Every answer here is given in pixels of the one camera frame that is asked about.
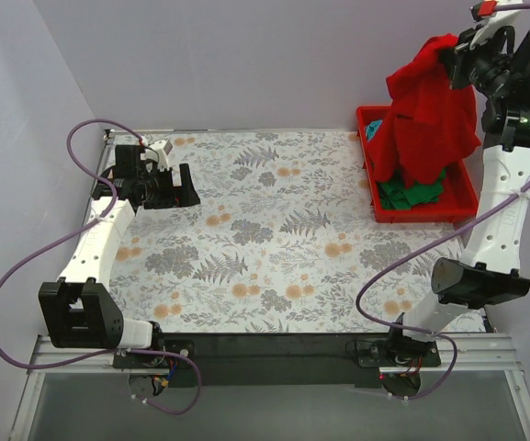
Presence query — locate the red t shirt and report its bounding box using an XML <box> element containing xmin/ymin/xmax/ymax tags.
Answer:
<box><xmin>366</xmin><ymin>34</ymin><xmax>480</xmax><ymax>187</ymax></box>

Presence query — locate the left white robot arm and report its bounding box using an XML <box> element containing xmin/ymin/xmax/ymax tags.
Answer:
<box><xmin>39</xmin><ymin>141</ymin><xmax>200</xmax><ymax>368</ymax></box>

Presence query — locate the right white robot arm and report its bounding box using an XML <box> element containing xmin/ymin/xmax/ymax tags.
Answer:
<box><xmin>386</xmin><ymin>26</ymin><xmax>530</xmax><ymax>366</ymax></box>

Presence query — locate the floral table mat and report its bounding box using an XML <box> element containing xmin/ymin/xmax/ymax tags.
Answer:
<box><xmin>64</xmin><ymin>130</ymin><xmax>486</xmax><ymax>334</ymax></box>

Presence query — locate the blue t shirt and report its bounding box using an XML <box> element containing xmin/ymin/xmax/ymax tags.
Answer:
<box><xmin>365</xmin><ymin>119</ymin><xmax>383</xmax><ymax>144</ymax></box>

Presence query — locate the red plastic bin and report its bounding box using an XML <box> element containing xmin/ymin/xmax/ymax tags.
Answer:
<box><xmin>355</xmin><ymin>106</ymin><xmax>479</xmax><ymax>223</ymax></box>

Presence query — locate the green t shirt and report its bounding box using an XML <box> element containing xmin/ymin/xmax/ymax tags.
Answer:
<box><xmin>377</xmin><ymin>169</ymin><xmax>446</xmax><ymax>210</ymax></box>

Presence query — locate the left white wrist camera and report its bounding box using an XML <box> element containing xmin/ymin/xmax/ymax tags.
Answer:
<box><xmin>141</xmin><ymin>140</ymin><xmax>173</xmax><ymax>171</ymax></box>

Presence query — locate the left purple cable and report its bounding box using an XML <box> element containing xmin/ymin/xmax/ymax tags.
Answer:
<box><xmin>0</xmin><ymin>119</ymin><xmax>204</xmax><ymax>417</ymax></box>

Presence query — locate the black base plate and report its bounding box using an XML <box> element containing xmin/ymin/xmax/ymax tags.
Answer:
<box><xmin>112</xmin><ymin>333</ymin><xmax>443</xmax><ymax>390</ymax></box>

